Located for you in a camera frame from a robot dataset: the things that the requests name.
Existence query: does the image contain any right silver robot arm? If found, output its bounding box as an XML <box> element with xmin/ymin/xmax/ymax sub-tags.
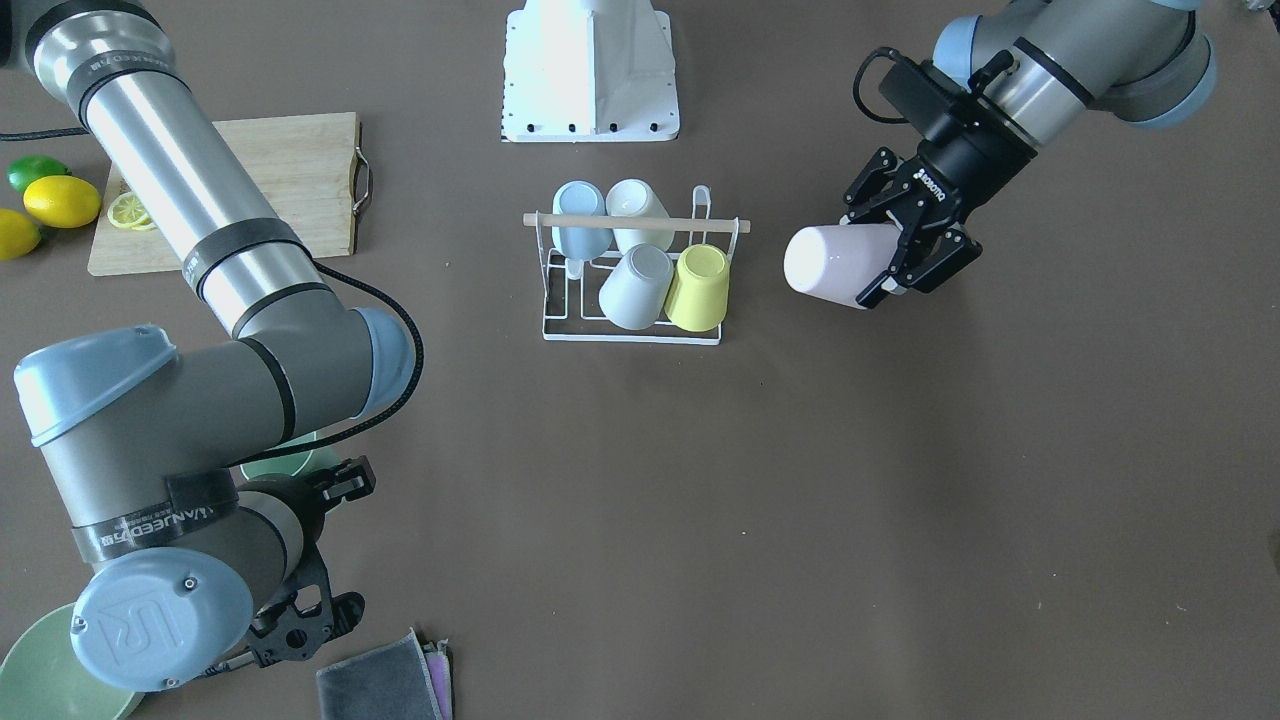
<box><xmin>3</xmin><ymin>1</ymin><xmax>422</xmax><ymax>692</ymax></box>

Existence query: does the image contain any grey folded cloth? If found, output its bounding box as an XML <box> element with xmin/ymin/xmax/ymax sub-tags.
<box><xmin>316</xmin><ymin>632</ymin><xmax>454</xmax><ymax>719</ymax></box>

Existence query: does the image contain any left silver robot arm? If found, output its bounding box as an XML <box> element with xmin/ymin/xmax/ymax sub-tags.
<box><xmin>836</xmin><ymin>1</ymin><xmax>1217</xmax><ymax>309</ymax></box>

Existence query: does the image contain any wooden cutting board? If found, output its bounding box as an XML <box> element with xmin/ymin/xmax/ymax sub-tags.
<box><xmin>87</xmin><ymin>111</ymin><xmax>370</xmax><ymax>277</ymax></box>

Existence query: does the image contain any grey plastic cup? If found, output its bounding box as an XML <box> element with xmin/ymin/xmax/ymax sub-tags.
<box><xmin>599</xmin><ymin>243</ymin><xmax>673</xmax><ymax>331</ymax></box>

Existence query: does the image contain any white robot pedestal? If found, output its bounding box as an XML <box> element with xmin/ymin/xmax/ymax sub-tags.
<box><xmin>500</xmin><ymin>1</ymin><xmax>681</xmax><ymax>143</ymax></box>

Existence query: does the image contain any green plastic cup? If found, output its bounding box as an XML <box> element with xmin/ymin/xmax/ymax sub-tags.
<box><xmin>238</xmin><ymin>446</ymin><xmax>342</xmax><ymax>480</ymax></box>

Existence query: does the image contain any green ceramic bowl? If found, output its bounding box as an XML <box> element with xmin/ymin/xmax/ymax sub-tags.
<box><xmin>1</xmin><ymin>603</ymin><xmax>146</xmax><ymax>719</ymax></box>

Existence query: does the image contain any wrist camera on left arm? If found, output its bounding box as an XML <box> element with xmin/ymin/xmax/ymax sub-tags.
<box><xmin>878</xmin><ymin>54</ymin><xmax>972</xmax><ymax>142</ymax></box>

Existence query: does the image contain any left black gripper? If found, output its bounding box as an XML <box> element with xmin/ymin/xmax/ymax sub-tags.
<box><xmin>840</xmin><ymin>100</ymin><xmax>1036</xmax><ymax>309</ymax></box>

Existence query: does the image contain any white wire cup holder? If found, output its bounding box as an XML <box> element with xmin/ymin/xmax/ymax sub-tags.
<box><xmin>524</xmin><ymin>179</ymin><xmax>751</xmax><ymax>346</ymax></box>

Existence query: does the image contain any yellow plastic cup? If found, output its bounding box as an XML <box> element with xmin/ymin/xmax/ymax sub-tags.
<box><xmin>664</xmin><ymin>243</ymin><xmax>730</xmax><ymax>332</ymax></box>

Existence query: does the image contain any pink plastic cup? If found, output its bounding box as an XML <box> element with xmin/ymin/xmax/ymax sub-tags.
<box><xmin>783</xmin><ymin>223</ymin><xmax>900</xmax><ymax>310</ymax></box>

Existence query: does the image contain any green lime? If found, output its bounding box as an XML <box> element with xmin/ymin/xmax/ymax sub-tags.
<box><xmin>6</xmin><ymin>155</ymin><xmax>70</xmax><ymax>193</ymax></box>

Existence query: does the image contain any white plastic cup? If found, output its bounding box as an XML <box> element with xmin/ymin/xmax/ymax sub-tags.
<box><xmin>605</xmin><ymin>178</ymin><xmax>675</xmax><ymax>252</ymax></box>

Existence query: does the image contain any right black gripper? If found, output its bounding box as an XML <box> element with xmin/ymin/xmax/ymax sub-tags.
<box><xmin>246</xmin><ymin>455</ymin><xmax>376</xmax><ymax>667</ymax></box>

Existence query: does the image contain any yellow lemon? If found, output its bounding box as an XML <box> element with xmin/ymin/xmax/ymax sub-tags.
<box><xmin>23</xmin><ymin>176</ymin><xmax>102</xmax><ymax>229</ymax></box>
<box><xmin>0</xmin><ymin>208</ymin><xmax>42</xmax><ymax>261</ymax></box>

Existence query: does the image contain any light blue plastic cup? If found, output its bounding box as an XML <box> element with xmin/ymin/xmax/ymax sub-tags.
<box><xmin>552</xmin><ymin>181</ymin><xmax>613</xmax><ymax>261</ymax></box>

